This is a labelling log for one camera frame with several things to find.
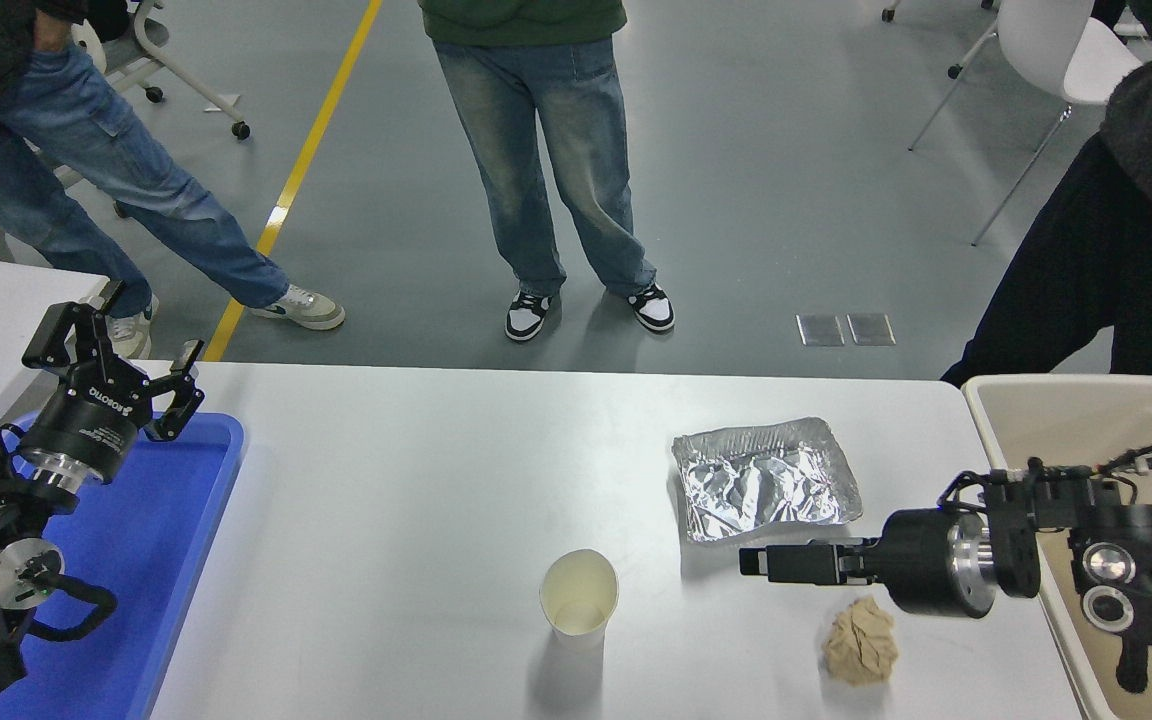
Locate grey rolling office chair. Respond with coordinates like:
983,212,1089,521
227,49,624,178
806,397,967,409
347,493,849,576
71,0,252,141

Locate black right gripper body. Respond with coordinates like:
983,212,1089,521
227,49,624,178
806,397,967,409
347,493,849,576
876,508,959,615

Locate foil tray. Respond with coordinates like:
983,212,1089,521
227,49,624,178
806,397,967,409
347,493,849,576
672,417,865,546

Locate silver floor plate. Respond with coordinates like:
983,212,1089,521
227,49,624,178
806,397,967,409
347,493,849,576
797,313,846,347
847,312,897,346

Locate white paper cup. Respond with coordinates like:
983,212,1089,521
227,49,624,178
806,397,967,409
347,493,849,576
539,549,621,651

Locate large pale plastic bin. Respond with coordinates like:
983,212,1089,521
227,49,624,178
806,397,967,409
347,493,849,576
963,375,1152,720

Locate blue plastic tray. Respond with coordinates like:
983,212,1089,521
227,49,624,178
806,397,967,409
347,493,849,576
0,410,245,720

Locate tan paper ball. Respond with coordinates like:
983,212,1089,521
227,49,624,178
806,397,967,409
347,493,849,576
822,596,900,687

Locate white rolling chair base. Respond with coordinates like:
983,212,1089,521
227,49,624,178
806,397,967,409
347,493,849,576
881,0,999,81

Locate white shell chair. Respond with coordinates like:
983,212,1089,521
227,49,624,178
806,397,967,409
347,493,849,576
908,0,1147,246

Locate person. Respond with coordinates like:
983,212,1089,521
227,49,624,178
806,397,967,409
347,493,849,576
0,0,347,359
418,0,677,343
941,0,1152,411

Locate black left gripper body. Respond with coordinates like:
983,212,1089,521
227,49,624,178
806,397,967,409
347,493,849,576
21,358,153,484

